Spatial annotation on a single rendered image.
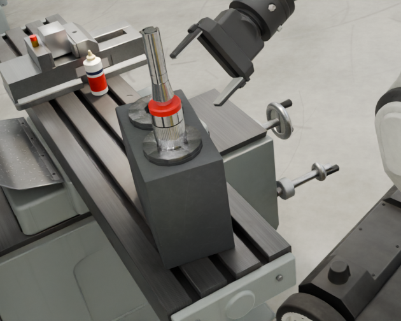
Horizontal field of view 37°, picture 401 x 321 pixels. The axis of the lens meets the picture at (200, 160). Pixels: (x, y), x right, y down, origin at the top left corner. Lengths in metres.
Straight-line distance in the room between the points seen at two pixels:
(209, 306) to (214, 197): 0.17
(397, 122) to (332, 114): 1.82
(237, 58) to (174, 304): 0.40
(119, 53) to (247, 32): 0.58
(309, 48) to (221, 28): 2.59
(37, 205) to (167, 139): 0.57
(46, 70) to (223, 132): 0.48
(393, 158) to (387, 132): 0.06
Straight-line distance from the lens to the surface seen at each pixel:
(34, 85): 1.48
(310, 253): 2.31
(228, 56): 0.98
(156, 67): 0.83
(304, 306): 1.39
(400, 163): 1.22
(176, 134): 0.87
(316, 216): 2.44
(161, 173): 0.87
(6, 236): 1.46
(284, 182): 1.71
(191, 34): 0.97
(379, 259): 1.50
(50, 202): 1.39
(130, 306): 1.70
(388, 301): 1.45
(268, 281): 0.99
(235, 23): 0.99
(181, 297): 0.95
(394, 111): 1.18
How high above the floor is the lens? 1.69
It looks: 38 degrees down
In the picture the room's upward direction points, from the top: 9 degrees counter-clockwise
